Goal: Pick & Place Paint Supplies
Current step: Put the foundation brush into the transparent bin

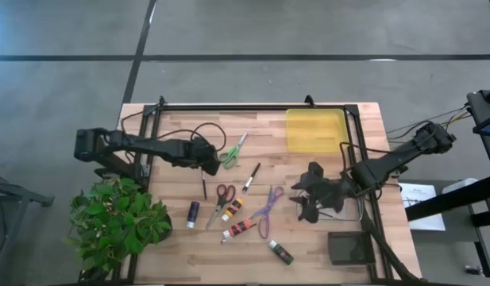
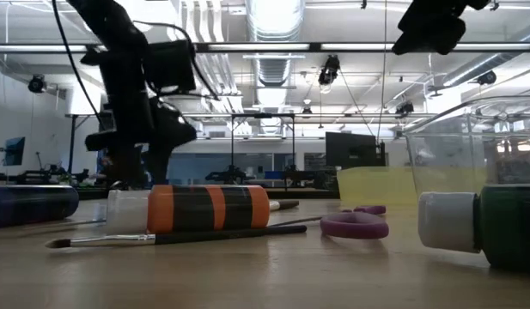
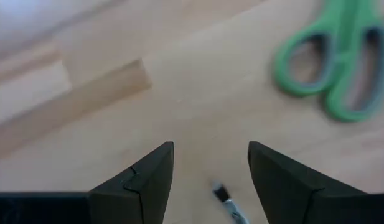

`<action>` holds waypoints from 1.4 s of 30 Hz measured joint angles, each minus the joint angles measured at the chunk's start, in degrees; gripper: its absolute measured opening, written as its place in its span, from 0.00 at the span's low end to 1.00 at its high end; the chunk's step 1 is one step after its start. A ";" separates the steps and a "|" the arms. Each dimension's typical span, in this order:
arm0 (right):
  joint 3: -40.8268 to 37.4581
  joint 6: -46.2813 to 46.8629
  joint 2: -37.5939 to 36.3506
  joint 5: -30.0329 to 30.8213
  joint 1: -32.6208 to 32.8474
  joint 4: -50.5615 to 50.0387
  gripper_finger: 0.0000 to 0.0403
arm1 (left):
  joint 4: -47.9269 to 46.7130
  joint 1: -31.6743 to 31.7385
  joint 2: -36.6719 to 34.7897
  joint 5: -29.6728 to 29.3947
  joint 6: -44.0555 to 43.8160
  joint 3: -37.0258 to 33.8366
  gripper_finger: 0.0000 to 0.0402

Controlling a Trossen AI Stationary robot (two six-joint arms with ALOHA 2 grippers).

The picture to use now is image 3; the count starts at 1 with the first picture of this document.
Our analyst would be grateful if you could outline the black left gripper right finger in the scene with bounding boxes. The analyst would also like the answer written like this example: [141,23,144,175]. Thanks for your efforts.
[247,141,367,224]

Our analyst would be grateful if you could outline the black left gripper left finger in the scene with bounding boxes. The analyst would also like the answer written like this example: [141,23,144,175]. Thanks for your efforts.
[88,141,175,224]

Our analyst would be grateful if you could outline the green scissors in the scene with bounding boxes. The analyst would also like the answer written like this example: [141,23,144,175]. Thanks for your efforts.
[271,0,384,123]

